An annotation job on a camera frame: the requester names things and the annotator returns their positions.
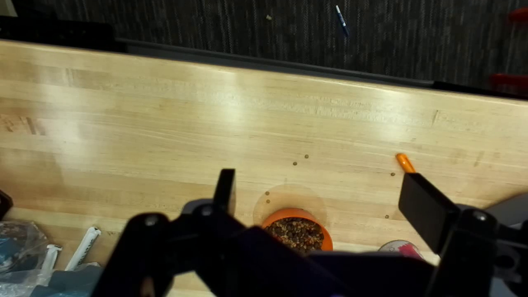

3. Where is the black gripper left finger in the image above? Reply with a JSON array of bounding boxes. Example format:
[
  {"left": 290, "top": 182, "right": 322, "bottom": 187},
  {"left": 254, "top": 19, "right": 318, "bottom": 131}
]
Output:
[{"left": 213, "top": 169, "right": 236, "bottom": 215}]

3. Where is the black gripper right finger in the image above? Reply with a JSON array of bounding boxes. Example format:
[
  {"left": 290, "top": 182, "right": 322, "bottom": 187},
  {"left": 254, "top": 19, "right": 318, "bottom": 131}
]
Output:
[{"left": 398, "top": 174, "right": 460, "bottom": 255}]

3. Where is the orange tipped pen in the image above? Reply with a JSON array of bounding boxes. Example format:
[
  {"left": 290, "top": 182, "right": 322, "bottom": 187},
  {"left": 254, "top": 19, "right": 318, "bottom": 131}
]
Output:
[{"left": 396, "top": 154, "right": 416, "bottom": 174}]

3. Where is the orange bowl with grains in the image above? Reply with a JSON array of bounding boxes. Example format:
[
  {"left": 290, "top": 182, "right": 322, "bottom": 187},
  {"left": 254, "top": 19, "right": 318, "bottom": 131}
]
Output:
[{"left": 262, "top": 208, "right": 333, "bottom": 253}]

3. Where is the white plastic utensil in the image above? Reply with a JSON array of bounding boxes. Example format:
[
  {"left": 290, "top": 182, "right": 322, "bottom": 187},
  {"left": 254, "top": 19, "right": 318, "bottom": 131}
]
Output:
[{"left": 66, "top": 227, "right": 101, "bottom": 271}]

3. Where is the clear plastic bag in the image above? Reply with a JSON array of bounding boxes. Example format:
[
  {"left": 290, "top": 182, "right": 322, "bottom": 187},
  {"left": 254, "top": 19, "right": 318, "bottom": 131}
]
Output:
[{"left": 0, "top": 222, "right": 61, "bottom": 297}]

